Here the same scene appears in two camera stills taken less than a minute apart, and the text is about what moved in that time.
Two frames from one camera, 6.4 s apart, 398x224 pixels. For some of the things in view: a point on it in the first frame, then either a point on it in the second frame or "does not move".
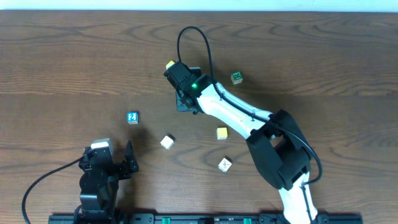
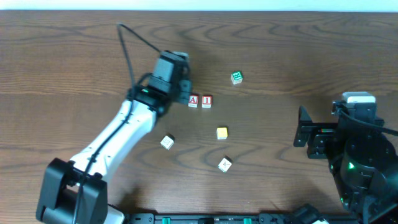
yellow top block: x=222 y=133 does not move
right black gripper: x=181 y=104 → x=310 y=134
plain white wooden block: x=168 y=142 does not move
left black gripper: x=123 y=168 → x=185 y=90
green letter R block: x=237 y=78 does not move
